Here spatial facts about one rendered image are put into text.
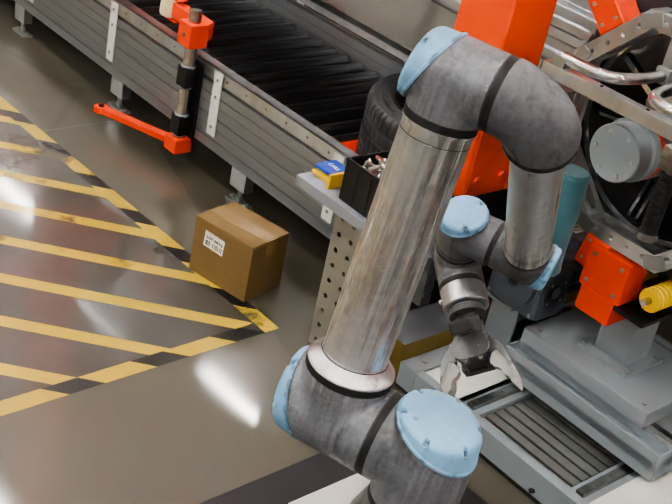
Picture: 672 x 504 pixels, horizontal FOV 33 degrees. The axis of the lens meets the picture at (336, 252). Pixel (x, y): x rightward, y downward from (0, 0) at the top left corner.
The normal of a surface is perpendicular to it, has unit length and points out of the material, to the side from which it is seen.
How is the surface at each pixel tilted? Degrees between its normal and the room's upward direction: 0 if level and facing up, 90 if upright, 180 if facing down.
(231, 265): 90
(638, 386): 0
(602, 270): 90
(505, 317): 90
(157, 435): 0
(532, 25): 90
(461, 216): 31
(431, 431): 9
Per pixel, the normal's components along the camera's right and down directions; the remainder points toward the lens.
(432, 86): -0.48, 0.33
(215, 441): 0.19, -0.86
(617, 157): -0.75, 0.19
